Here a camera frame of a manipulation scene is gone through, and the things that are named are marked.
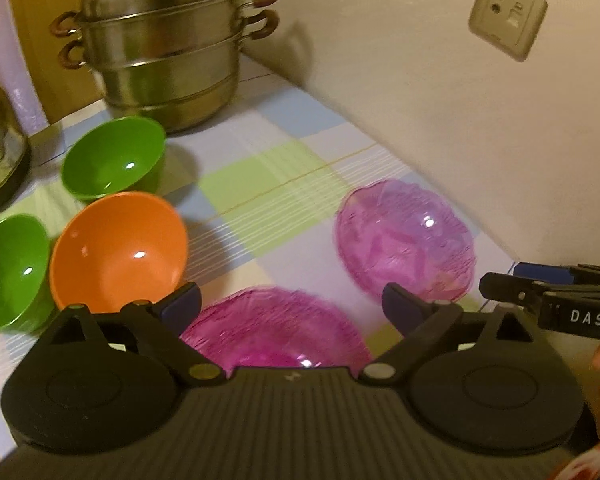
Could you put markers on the green plastic bowl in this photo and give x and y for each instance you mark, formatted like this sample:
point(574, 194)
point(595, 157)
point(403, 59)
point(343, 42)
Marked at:
point(112, 157)
point(10, 270)

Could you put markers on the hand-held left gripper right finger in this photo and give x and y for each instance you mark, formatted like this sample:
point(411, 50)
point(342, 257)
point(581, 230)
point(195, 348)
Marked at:
point(399, 307)

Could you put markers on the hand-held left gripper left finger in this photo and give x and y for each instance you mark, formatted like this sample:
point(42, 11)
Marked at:
point(182, 305)

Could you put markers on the orange plastic bowl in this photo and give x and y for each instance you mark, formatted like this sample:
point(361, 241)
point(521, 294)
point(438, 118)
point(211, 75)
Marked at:
point(115, 250)

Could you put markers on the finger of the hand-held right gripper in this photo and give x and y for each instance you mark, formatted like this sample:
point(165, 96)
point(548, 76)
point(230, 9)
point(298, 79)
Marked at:
point(542, 272)
point(505, 287)

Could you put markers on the translucent plastic curtain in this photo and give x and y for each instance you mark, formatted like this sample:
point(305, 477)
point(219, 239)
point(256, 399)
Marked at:
point(5, 10)

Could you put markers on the wooden board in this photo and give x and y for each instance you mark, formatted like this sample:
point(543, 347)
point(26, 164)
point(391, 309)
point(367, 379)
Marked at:
point(50, 0)

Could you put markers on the pink glass plate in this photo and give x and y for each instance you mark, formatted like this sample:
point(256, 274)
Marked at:
point(275, 330)
point(405, 240)

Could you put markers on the stainless steel steamer pot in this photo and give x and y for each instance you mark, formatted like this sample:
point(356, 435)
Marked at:
point(165, 60)

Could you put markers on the checked pastel tablecloth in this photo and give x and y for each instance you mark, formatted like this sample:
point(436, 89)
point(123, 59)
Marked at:
point(280, 175)

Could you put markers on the beige wall socket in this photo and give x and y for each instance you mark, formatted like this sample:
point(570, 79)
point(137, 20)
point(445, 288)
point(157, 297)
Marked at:
point(507, 15)

